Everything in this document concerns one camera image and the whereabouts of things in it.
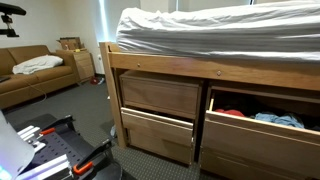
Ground wooden drawer with clothes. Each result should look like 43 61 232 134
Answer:
200 96 320 180

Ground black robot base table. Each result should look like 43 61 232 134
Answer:
9 113 124 180

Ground wooden underbed drawer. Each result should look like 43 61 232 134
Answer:
199 148 301 180
119 70 204 120
120 107 195 166

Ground red garment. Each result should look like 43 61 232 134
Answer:
214 108 246 118

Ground small wooden dresser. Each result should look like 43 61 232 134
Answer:
55 49 96 83

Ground grey striped mattress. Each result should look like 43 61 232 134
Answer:
115 0 320 63

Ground black clamp with orange grip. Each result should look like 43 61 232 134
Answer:
37 114 76 136
71 138 115 176

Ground cardboard box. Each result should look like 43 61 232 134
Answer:
57 36 84 52

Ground brown sofa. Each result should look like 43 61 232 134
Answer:
0 44 81 110

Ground blue garment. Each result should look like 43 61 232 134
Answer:
254 112 306 130

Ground white cloth on couch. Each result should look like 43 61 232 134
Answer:
12 54 64 75

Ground silver aluminium rails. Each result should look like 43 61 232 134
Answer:
16 124 48 153

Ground dark garment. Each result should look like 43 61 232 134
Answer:
287 112 320 132

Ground light wooden bed frame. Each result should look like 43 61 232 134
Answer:
98 41 320 180

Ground silver aluminium rail bracket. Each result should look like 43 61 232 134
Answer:
14 153 73 180

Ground black camera on stand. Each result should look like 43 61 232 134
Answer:
0 2 27 38

